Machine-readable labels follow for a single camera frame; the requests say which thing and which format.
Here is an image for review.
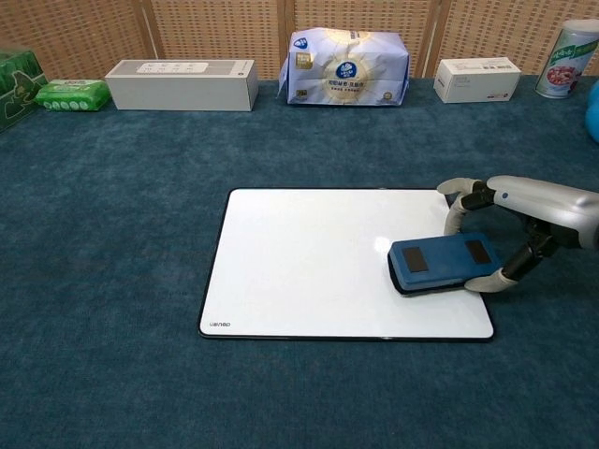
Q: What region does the cylindrical can with white lid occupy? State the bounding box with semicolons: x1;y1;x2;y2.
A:
534;19;599;99

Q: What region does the blue white tissue paper pack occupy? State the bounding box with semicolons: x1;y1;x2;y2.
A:
276;28;411;108

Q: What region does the woven bamboo folding screen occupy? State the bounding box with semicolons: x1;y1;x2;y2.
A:
0;0;599;81

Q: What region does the teal table cloth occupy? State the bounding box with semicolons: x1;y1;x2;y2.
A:
0;74;599;449

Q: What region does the white rectangular pad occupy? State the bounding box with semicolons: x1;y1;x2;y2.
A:
197;187;495;342

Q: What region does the small blue device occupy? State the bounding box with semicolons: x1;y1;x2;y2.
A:
387;232;504;297

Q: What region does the blue detergent pump bottle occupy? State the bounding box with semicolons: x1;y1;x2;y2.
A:
581;79;599;144

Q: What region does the green sachet display box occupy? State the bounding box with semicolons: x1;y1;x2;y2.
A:
0;49;50;135

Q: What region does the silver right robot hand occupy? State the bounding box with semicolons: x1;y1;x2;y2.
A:
436;175;599;294

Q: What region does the green tissue pack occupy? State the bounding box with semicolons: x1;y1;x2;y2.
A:
35;78;112;113

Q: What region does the small white cardboard box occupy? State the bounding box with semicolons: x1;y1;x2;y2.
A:
433;57;523;104

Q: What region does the long white power strip box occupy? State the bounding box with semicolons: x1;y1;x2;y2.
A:
104;59;260;113

